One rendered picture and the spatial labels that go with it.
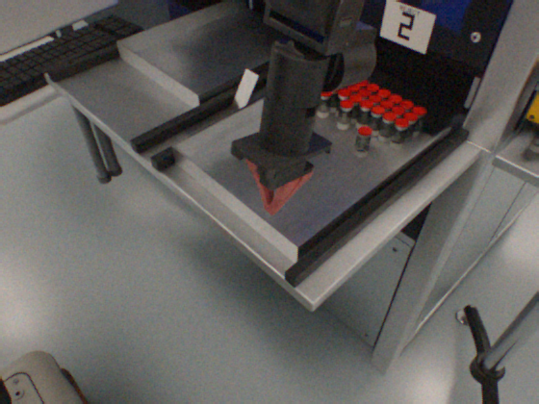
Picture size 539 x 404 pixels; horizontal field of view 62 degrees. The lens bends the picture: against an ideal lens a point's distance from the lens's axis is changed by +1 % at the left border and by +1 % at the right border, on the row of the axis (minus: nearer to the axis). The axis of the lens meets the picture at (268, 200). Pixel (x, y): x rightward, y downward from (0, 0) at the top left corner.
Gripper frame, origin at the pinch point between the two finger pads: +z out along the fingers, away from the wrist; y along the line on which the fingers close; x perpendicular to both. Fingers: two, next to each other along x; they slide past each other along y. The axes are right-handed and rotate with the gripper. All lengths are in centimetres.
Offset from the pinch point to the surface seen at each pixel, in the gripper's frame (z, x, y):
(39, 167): 90, 150, 22
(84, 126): 45, 101, 23
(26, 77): 11, 70, -2
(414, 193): 1.4, -8.7, 21.0
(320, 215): 3.9, -2.3, 8.3
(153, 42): 1, 54, 19
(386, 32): -13.8, 10.3, 34.1
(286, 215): 4.6, 1.0, 4.9
